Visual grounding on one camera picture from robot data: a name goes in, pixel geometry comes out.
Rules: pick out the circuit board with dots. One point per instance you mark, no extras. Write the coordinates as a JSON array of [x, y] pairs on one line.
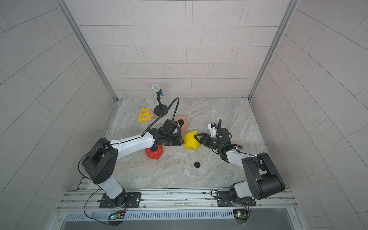
[[241, 216], [117, 216]]

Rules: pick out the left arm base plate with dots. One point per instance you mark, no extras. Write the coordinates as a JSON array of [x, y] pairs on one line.
[[124, 199]]

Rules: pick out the aluminium mounting rail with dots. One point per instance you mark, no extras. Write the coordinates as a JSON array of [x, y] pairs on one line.
[[170, 199]]

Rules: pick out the small wooden block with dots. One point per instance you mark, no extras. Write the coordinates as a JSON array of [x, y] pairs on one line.
[[151, 113]]

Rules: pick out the yellow piggy bank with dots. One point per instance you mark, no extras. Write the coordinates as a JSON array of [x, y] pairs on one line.
[[190, 141]]

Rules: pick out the yellow triangular block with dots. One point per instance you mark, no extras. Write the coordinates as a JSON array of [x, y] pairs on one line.
[[145, 115]]

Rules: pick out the red piggy bank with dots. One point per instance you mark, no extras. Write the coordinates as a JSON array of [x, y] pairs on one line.
[[154, 153]]

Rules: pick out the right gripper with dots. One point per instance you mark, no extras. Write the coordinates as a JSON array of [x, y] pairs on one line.
[[206, 137]]

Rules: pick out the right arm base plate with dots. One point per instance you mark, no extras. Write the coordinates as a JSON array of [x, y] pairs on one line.
[[230, 199]]

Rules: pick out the pink piggy bank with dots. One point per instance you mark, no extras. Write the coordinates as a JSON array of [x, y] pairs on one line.
[[185, 126]]

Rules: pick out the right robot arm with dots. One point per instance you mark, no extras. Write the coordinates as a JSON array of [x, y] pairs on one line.
[[262, 179]]

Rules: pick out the left circuit board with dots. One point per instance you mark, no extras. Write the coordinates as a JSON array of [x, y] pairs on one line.
[[117, 216]]

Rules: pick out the right circuit board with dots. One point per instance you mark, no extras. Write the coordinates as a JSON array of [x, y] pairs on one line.
[[241, 216]]

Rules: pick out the black microphone stand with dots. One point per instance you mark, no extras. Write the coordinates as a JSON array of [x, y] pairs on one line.
[[160, 108]]

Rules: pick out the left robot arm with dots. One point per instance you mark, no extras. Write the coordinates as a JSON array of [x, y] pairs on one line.
[[100, 162]]

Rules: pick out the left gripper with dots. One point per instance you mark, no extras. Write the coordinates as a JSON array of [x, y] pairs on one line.
[[179, 141]]

